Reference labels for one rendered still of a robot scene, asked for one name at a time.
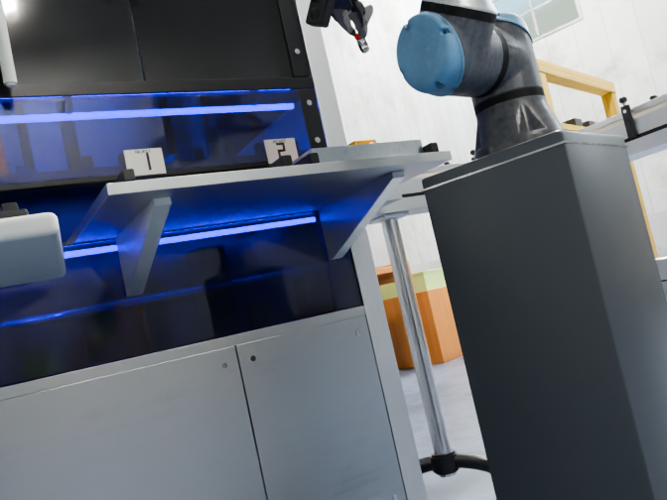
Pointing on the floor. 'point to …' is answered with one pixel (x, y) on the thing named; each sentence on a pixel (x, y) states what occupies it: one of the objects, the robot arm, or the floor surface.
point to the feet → (446, 464)
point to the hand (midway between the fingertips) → (356, 35)
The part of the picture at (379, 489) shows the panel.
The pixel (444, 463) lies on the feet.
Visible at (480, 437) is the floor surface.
